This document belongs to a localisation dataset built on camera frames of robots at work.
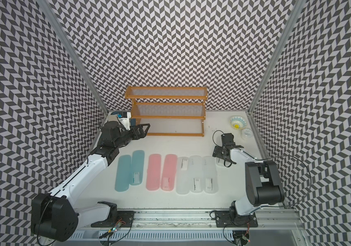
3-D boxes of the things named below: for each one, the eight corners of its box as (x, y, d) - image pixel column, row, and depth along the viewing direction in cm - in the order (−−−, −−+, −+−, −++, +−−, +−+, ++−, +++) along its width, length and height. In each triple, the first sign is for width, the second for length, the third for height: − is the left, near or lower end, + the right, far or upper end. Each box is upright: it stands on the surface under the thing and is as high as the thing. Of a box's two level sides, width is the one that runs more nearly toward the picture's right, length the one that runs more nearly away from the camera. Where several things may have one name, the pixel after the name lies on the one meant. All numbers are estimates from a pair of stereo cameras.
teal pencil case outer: (115, 193, 83) (113, 191, 81) (119, 157, 97) (118, 155, 94) (129, 190, 84) (127, 189, 82) (131, 156, 97) (130, 154, 95)
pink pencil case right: (160, 191, 84) (160, 189, 82) (164, 156, 98) (163, 154, 96) (176, 191, 84) (176, 189, 82) (177, 156, 98) (177, 154, 96)
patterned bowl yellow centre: (230, 129, 111) (232, 124, 106) (228, 120, 116) (230, 115, 111) (244, 129, 111) (247, 124, 106) (241, 120, 116) (244, 115, 111)
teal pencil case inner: (130, 186, 85) (129, 185, 83) (133, 152, 98) (132, 150, 97) (143, 184, 86) (142, 183, 84) (144, 151, 99) (144, 149, 97)
